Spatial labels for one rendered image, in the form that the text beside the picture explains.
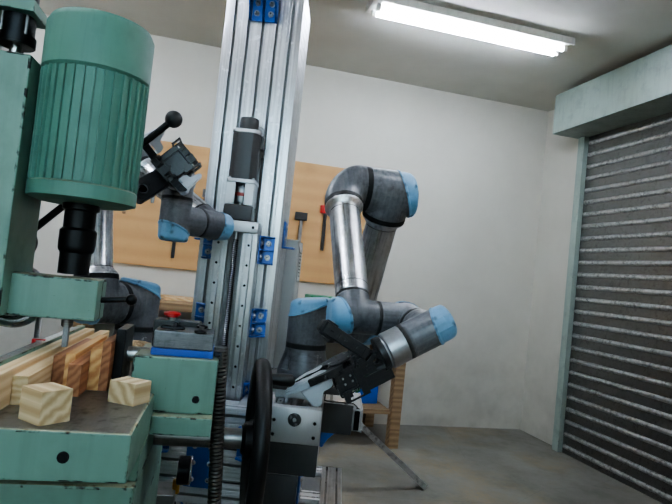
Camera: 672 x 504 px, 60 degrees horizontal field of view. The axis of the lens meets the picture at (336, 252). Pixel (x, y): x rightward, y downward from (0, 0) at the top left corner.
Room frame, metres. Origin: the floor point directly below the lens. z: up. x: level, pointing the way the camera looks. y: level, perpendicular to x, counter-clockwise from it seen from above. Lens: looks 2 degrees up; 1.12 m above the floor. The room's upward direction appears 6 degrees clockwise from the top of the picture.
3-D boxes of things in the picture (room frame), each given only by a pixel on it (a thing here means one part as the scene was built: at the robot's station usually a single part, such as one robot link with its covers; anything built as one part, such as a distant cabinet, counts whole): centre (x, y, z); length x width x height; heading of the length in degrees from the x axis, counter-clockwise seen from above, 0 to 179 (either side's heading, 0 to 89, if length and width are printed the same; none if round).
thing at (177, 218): (1.45, 0.40, 1.22); 0.11 x 0.08 x 0.11; 146
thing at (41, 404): (0.74, 0.34, 0.92); 0.05 x 0.04 x 0.04; 58
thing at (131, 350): (1.00, 0.31, 0.95); 0.09 x 0.07 x 0.09; 10
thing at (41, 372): (1.06, 0.46, 0.92); 0.55 x 0.02 x 0.04; 10
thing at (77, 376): (0.98, 0.39, 0.92); 0.23 x 0.02 x 0.05; 10
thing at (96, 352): (0.99, 0.37, 0.93); 0.15 x 0.02 x 0.07; 10
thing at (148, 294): (1.69, 0.56, 0.98); 0.13 x 0.12 x 0.14; 146
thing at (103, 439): (1.00, 0.34, 0.87); 0.61 x 0.30 x 0.06; 10
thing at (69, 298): (1.00, 0.46, 1.03); 0.14 x 0.07 x 0.09; 100
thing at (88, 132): (1.00, 0.44, 1.35); 0.18 x 0.18 x 0.31
